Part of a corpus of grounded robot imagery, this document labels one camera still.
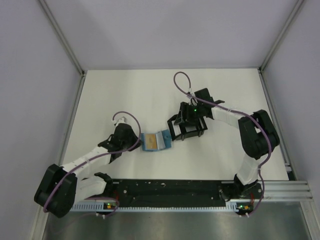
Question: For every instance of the blue leather card holder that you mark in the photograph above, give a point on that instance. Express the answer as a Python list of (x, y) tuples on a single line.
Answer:
[(164, 141)]

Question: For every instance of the gold credit card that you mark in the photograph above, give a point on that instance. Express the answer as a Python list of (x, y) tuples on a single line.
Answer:
[(150, 141)]

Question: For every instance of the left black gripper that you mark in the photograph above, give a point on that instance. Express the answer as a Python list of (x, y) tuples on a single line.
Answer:
[(135, 138)]

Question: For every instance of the aluminium front rail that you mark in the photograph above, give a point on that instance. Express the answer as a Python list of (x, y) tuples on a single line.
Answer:
[(287, 191)]

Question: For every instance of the right aluminium frame post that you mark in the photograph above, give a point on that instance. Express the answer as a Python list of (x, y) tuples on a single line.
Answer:
[(298, 6)]

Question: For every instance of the aluminium frame post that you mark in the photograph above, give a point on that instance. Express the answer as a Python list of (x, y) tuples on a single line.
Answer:
[(60, 36), (298, 6)]

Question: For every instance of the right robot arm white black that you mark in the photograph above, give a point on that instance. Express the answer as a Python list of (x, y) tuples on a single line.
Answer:
[(257, 134)]

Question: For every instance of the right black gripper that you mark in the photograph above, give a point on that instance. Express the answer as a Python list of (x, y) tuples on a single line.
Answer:
[(185, 107)]

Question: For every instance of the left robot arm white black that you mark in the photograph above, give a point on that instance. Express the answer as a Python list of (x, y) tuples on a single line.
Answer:
[(62, 186)]

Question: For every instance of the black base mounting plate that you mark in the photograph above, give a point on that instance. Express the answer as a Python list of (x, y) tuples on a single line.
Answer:
[(160, 193)]

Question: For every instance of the left aluminium frame post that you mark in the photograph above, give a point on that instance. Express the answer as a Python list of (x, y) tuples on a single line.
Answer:
[(60, 36)]

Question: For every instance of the black card tray box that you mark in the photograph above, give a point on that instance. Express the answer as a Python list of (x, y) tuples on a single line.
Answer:
[(180, 132)]

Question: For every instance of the white slotted cable duct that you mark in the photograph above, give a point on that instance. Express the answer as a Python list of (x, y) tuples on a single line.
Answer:
[(95, 206)]

